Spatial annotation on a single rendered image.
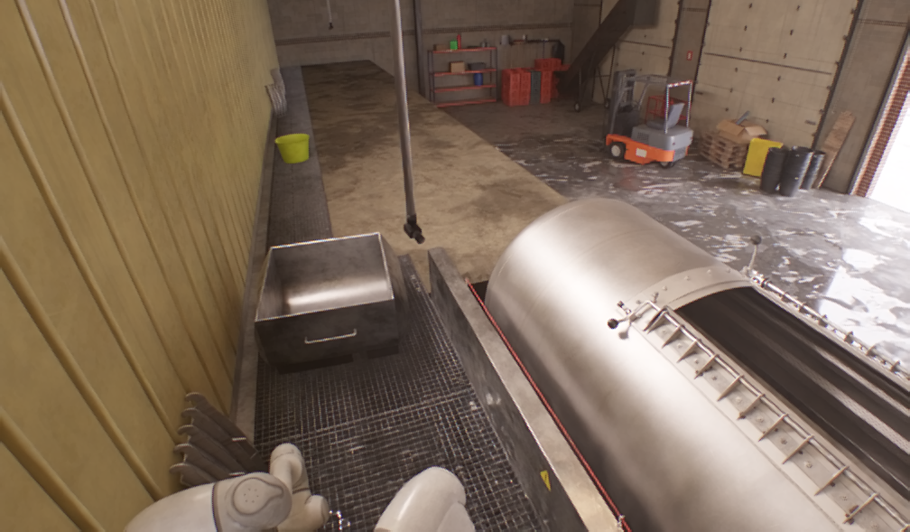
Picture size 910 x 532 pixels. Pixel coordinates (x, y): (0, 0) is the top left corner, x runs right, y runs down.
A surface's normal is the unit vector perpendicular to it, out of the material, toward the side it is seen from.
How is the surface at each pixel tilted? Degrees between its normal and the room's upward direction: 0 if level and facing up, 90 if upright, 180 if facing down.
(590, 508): 3
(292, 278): 85
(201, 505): 16
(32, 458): 90
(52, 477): 90
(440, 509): 35
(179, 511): 7
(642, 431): 57
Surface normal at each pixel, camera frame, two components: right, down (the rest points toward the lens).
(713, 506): -0.79, -0.35
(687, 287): -0.18, -0.83
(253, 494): 0.29, -0.61
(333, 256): 0.23, 0.48
